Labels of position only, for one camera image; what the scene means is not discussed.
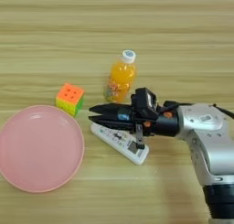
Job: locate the pink round plate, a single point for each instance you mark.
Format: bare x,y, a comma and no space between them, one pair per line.
41,148

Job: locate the orange juice bottle white cap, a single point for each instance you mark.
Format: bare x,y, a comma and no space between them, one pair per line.
121,78

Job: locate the white remote control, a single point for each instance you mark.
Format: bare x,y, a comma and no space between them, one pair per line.
120,140

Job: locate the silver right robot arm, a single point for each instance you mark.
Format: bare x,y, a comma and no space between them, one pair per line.
207,142

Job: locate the colourful puzzle cube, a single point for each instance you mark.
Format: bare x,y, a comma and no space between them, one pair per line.
70,97

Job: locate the small black box white label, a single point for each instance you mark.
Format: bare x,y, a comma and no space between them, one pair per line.
146,102

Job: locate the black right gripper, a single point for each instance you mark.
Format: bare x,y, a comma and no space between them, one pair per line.
166,122

